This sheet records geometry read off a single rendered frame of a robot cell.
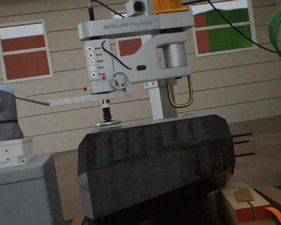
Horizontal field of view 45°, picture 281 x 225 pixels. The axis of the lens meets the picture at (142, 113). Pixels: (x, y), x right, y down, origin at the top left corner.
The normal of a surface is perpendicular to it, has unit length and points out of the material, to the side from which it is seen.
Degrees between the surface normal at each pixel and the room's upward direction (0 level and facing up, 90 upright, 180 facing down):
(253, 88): 90
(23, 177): 90
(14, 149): 90
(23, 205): 90
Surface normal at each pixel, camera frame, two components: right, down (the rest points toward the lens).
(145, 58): 0.22, 0.02
